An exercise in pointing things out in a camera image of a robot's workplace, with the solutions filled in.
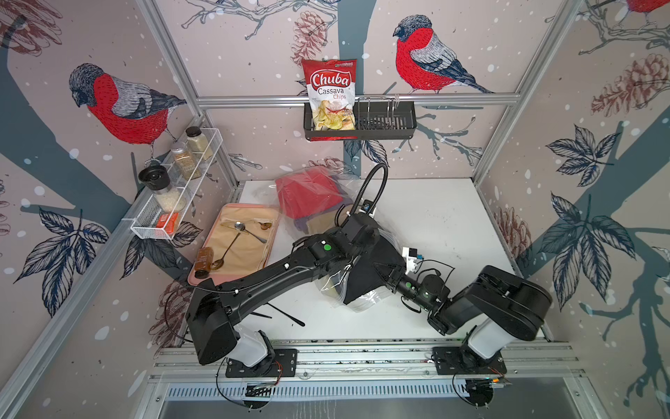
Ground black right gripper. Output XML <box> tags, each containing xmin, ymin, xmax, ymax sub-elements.
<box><xmin>372</xmin><ymin>264</ymin><xmax>434</xmax><ymax>315</ymax></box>

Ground black trousers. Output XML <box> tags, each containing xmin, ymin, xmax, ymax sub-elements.
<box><xmin>343</xmin><ymin>230</ymin><xmax>407</xmax><ymax>312</ymax></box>

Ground clear plastic vacuum bag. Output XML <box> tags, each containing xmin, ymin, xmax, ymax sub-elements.
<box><xmin>281</xmin><ymin>169</ymin><xmax>392</xmax><ymax>306</ymax></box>

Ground beige knitted garment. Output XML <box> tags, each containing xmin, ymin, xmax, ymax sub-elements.
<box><xmin>306</xmin><ymin>205</ymin><xmax>351</xmax><ymax>235</ymax></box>

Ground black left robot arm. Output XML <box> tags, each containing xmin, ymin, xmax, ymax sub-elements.
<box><xmin>185</xmin><ymin>213</ymin><xmax>380</xmax><ymax>372</ymax></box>

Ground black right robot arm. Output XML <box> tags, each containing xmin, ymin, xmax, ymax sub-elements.
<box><xmin>381</xmin><ymin>265</ymin><xmax>552</xmax><ymax>375</ymax></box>

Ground red Chuba cassava chips bag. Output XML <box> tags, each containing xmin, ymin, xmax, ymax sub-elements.
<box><xmin>302</xmin><ymin>60</ymin><xmax>357</xmax><ymax>131</ymax></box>

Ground red folded garment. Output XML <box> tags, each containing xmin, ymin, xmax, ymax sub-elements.
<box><xmin>275</xmin><ymin>166</ymin><xmax>345</xmax><ymax>219</ymax></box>

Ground black plastic fork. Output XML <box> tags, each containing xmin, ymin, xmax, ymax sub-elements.
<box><xmin>266</xmin><ymin>303</ymin><xmax>306</xmax><ymax>328</ymax></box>

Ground pink tray with beige mat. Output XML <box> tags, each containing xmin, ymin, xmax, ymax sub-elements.
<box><xmin>203</xmin><ymin>204</ymin><xmax>280</xmax><ymax>286</ymax></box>

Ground metal spoon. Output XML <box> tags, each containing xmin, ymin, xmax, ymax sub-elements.
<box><xmin>207</xmin><ymin>219</ymin><xmax>274</xmax><ymax>276</ymax></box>

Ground amber sauce bottle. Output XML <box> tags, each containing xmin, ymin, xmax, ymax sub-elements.
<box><xmin>194</xmin><ymin>247</ymin><xmax>214</xmax><ymax>279</ymax></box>

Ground brown spice jar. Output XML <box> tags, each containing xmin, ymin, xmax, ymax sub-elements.
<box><xmin>171</xmin><ymin>142</ymin><xmax>202</xmax><ymax>181</ymax></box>

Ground yellow spice jar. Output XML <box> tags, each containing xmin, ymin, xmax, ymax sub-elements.
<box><xmin>185</xmin><ymin>127</ymin><xmax>214</xmax><ymax>160</ymax></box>

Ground clear acrylic spice shelf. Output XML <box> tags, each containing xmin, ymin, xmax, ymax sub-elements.
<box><xmin>131</xmin><ymin>128</ymin><xmax>223</xmax><ymax>241</ymax></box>

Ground small red packet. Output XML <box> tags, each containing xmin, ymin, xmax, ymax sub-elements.
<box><xmin>155</xmin><ymin>212</ymin><xmax>180</xmax><ymax>236</ymax></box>

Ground black lid spice jar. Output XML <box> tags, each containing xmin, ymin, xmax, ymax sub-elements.
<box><xmin>138</xmin><ymin>165</ymin><xmax>186</xmax><ymax>213</ymax></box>

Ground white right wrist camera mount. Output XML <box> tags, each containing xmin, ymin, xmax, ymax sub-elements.
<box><xmin>401</xmin><ymin>247</ymin><xmax>423</xmax><ymax>275</ymax></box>

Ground black corrugated cable hose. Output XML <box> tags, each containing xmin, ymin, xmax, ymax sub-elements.
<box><xmin>334</xmin><ymin>163</ymin><xmax>389</xmax><ymax>226</ymax></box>

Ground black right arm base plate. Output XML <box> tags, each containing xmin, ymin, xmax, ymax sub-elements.
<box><xmin>430</xmin><ymin>347</ymin><xmax>507</xmax><ymax>375</ymax></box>

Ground black wire wall basket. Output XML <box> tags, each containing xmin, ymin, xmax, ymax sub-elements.
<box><xmin>303</xmin><ymin>100</ymin><xmax>417</xmax><ymax>141</ymax></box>

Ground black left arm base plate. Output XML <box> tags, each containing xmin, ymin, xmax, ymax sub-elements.
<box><xmin>225</xmin><ymin>348</ymin><xmax>298</xmax><ymax>378</ymax></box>

